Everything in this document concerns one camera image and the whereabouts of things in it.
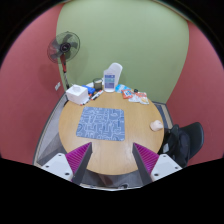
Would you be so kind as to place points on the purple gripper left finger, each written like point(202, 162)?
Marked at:
point(78, 160)

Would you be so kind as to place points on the white tissue box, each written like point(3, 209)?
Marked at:
point(77, 94)

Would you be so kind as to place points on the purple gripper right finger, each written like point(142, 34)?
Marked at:
point(145, 160)

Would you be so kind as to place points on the white plastic jug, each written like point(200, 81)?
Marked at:
point(111, 77)

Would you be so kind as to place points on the dark round jar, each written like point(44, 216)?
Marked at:
point(97, 83)

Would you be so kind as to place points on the blue snack packet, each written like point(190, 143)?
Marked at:
point(120, 87)

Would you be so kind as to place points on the white wall socket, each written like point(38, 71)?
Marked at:
point(57, 86)

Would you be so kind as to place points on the black office chair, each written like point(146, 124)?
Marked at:
point(182, 143)

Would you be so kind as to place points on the blue box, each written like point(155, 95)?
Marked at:
point(91, 90)

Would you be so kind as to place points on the orange snack packet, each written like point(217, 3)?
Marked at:
point(127, 94)

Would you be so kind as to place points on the black standing fan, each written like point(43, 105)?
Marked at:
point(62, 49)

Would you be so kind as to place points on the white red snack packet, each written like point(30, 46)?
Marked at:
point(140, 97)

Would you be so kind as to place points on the grey patterned mouse pad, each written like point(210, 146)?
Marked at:
point(102, 124)

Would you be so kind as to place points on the red black marker pen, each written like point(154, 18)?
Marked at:
point(97, 95)

